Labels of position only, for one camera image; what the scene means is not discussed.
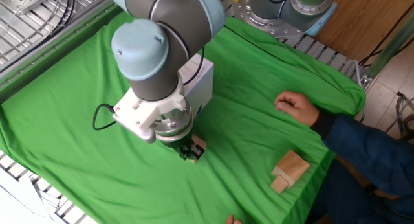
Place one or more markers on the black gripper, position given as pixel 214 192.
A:
pixel 179 144

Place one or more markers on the plain wooden cube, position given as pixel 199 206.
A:
pixel 199 140

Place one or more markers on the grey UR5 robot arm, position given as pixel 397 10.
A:
pixel 161 39

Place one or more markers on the right forearm blue sleeve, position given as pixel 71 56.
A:
pixel 365 149

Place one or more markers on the person's left hand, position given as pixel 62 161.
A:
pixel 233 220

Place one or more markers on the person's right hand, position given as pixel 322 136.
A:
pixel 296 107

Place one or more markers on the white printed cardboard box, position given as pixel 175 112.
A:
pixel 202 85

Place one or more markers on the green cloth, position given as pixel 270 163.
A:
pixel 258 88

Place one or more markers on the notched wooden block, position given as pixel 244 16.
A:
pixel 289 169

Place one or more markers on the person's body blue clothes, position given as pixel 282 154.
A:
pixel 343 198

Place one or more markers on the white paper pile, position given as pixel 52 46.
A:
pixel 19 198

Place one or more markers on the aluminium table rail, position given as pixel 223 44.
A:
pixel 48 62

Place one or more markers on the aluminium corner post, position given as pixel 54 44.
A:
pixel 388 49

